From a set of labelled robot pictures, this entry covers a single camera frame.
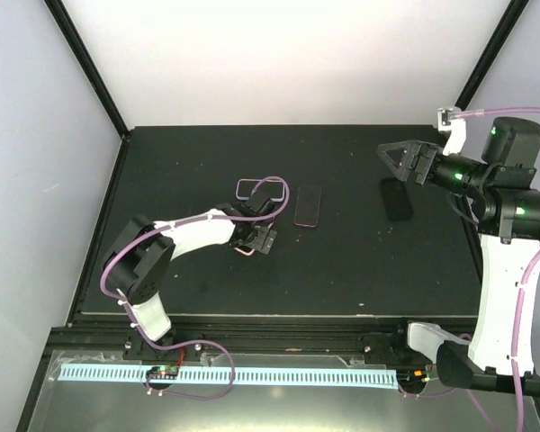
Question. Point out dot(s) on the right base circuit board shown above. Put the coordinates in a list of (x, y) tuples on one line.
[(426, 374)]

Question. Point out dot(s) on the right black frame post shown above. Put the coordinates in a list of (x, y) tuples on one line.
[(492, 49)]

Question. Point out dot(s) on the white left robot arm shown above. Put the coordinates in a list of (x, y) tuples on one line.
[(139, 258)]

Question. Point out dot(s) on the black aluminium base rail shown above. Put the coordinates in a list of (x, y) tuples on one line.
[(378, 341)]

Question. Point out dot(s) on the white slotted cable duct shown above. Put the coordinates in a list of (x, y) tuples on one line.
[(257, 376)]

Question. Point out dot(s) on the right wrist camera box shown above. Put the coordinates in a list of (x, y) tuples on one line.
[(453, 128)]

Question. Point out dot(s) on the magenta phone case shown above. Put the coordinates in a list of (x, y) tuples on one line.
[(307, 209)]

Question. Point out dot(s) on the base circuit board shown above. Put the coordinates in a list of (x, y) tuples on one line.
[(426, 374), (162, 372)]

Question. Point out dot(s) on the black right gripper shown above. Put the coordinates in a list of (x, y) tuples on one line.
[(414, 155)]

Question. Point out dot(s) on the black bare phone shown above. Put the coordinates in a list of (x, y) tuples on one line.
[(395, 199)]

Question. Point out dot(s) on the black frame post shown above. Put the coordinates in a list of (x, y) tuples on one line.
[(63, 20), (492, 49)]

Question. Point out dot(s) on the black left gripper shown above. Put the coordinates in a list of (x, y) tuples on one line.
[(263, 242)]

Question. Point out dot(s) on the left black frame post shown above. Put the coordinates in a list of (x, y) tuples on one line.
[(63, 20)]

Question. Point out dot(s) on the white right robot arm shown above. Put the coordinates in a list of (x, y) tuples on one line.
[(507, 211)]

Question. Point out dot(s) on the left base circuit board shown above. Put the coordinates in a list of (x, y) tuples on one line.
[(162, 372)]

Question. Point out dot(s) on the phone in lavender case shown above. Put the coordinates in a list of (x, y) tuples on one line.
[(274, 189)]

